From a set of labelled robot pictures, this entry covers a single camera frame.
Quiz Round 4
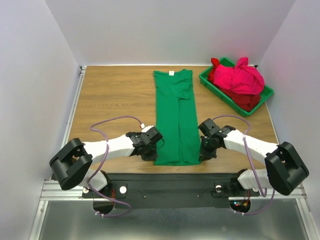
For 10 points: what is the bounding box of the green t shirt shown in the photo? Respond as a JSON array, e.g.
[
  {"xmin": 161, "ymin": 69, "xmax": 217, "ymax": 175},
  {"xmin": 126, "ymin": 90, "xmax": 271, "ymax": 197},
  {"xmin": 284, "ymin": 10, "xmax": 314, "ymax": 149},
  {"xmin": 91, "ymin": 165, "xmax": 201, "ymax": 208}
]
[{"xmin": 153, "ymin": 69, "xmax": 201, "ymax": 166}]

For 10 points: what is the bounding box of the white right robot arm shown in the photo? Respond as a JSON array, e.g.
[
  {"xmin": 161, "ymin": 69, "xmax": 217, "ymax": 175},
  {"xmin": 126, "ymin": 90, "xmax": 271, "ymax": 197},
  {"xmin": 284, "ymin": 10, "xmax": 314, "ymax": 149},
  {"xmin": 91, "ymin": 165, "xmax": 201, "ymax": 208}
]
[{"xmin": 198, "ymin": 118, "xmax": 310, "ymax": 196}]

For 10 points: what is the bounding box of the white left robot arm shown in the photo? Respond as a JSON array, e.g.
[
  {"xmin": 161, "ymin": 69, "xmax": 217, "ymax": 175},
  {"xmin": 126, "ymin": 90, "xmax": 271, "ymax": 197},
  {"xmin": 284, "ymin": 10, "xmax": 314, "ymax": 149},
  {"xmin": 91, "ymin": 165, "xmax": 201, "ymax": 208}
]
[{"xmin": 49, "ymin": 125, "xmax": 164, "ymax": 197}]

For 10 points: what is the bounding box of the green plastic bin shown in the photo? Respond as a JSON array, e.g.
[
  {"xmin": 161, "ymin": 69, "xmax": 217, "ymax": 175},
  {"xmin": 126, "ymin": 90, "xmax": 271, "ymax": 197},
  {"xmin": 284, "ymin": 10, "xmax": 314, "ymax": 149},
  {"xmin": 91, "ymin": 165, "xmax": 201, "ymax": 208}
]
[{"xmin": 199, "ymin": 57, "xmax": 274, "ymax": 117}]

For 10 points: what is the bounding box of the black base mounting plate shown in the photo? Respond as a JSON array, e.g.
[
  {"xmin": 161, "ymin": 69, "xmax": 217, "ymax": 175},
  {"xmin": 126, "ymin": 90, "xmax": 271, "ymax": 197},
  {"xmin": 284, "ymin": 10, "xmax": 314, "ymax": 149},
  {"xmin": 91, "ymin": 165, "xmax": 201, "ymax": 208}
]
[{"xmin": 82, "ymin": 172, "xmax": 266, "ymax": 210}]

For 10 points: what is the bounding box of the pink t shirt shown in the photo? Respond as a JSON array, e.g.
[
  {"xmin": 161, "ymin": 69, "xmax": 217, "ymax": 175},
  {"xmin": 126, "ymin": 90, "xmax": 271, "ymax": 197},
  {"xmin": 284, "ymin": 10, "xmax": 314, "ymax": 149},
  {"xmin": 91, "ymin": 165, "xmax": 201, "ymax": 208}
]
[{"xmin": 213, "ymin": 57, "xmax": 265, "ymax": 95}]

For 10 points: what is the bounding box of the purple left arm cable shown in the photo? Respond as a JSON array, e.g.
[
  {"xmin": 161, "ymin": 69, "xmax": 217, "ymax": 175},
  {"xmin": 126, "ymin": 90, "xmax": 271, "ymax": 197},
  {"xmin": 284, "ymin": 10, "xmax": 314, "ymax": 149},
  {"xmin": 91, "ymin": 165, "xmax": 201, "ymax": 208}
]
[{"xmin": 86, "ymin": 114, "xmax": 147, "ymax": 218}]

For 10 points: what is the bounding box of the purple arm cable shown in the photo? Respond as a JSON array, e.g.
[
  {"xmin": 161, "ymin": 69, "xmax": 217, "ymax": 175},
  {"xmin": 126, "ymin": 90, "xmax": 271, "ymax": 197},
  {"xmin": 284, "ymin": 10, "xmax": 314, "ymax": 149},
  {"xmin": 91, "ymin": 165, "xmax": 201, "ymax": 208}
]
[
  {"xmin": 86, "ymin": 114, "xmax": 147, "ymax": 218},
  {"xmin": 212, "ymin": 114, "xmax": 276, "ymax": 216}
]

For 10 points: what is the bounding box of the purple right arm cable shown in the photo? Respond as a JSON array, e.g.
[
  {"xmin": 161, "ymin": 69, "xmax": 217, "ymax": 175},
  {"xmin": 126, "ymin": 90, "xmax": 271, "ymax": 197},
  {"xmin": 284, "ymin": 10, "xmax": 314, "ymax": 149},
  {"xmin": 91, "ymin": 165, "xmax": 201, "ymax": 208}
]
[{"xmin": 212, "ymin": 114, "xmax": 276, "ymax": 216}]

